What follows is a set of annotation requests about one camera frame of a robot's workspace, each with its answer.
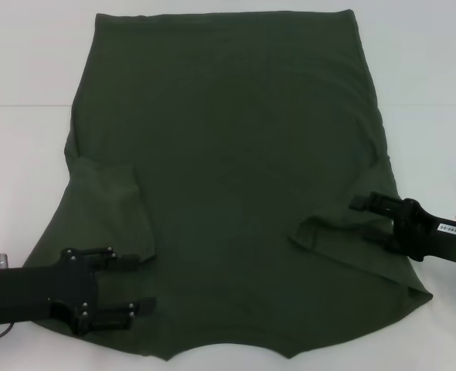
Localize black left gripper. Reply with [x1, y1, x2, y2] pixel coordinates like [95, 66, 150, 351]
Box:
[0, 247, 158, 335]

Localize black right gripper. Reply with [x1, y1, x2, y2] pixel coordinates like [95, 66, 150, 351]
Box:
[350, 192, 456, 264]

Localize dark green t-shirt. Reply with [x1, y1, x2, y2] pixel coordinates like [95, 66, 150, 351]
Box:
[21, 10, 434, 362]

